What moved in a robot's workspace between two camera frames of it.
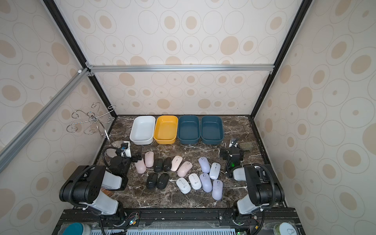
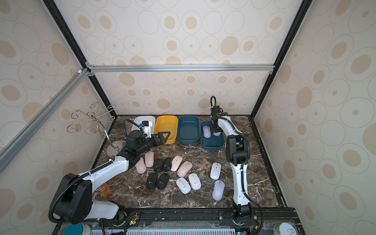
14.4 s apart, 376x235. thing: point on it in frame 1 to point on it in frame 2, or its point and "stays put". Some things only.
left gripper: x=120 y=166 to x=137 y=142
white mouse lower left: x=183 y=186 stays put
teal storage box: x=189 y=130 stays put
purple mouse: x=217 y=193 stays put
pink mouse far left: x=140 y=166 stays put
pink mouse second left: x=149 y=159 stays put
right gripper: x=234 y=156 to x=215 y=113
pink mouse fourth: x=184 y=169 stays put
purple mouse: x=204 y=164 to x=207 y=132
